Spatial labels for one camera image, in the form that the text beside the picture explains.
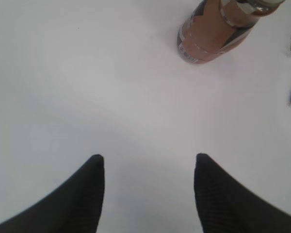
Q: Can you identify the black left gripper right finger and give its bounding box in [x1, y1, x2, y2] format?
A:
[194, 153, 291, 233]

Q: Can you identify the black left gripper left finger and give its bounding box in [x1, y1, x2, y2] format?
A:
[0, 155, 104, 233]

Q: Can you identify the brown Nescafe coffee bottle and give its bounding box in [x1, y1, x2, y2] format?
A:
[177, 0, 282, 64]

